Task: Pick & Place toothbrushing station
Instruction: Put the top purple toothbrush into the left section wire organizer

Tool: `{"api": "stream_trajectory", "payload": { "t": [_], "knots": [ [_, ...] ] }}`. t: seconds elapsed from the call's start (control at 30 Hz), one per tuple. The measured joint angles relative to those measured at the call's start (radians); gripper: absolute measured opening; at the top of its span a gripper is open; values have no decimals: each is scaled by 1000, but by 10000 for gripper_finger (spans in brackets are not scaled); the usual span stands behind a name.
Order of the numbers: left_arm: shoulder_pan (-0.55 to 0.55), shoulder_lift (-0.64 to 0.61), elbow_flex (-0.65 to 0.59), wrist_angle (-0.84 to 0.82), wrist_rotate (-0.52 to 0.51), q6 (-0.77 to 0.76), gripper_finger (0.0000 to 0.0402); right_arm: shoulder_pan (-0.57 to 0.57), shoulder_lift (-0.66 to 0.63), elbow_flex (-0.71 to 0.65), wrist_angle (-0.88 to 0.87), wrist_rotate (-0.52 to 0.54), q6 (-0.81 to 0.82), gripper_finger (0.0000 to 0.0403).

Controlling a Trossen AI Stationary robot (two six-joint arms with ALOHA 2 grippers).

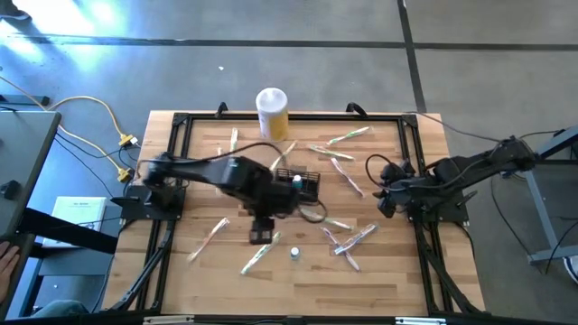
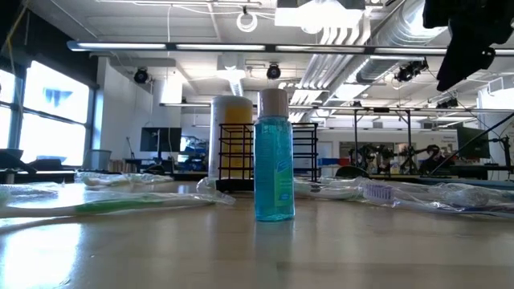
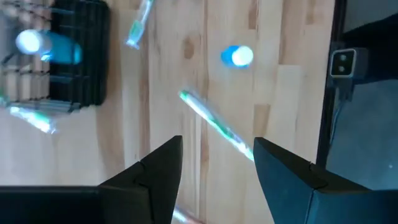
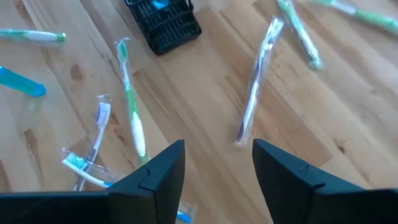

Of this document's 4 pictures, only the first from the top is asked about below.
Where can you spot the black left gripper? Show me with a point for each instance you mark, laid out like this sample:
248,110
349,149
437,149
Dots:
284,201

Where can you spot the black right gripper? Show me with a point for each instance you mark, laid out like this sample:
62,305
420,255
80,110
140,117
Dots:
393,171

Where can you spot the purple toothbrush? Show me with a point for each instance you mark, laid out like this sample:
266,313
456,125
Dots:
350,260
347,177

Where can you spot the blue toothbrush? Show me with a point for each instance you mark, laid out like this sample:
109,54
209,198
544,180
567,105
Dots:
357,238

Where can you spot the orange toothbrush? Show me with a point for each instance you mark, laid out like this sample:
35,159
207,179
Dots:
208,239

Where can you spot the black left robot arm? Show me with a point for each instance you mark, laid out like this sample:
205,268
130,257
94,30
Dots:
203,170

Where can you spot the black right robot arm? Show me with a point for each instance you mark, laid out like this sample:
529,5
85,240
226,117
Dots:
474,164

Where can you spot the yellow wipes canister white lid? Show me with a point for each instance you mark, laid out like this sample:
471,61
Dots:
272,122

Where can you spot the blue-grey metal stand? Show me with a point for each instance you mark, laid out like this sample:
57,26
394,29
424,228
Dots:
541,212

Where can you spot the person's white shoe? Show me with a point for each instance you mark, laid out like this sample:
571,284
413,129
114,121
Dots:
572,270

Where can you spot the white booklet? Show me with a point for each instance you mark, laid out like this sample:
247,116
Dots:
77,207

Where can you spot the black support beam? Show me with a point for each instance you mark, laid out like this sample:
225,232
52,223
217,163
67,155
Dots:
68,231

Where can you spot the person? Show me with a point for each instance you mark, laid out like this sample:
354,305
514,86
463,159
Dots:
58,309

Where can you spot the grey side table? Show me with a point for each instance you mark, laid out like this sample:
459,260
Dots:
22,149

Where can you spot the small black device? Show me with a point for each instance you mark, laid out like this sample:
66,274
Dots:
9,189

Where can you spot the black floor bar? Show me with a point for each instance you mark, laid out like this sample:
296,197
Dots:
27,99

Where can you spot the person's hand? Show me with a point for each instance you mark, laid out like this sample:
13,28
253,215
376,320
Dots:
6,266

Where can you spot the person's dark shoe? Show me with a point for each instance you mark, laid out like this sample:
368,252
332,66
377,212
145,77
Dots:
15,13

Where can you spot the black aluminium table frame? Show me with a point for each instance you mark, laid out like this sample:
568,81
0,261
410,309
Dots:
316,117

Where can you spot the silver aluminium extrusion post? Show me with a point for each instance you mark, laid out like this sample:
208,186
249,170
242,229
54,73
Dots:
420,321
167,320

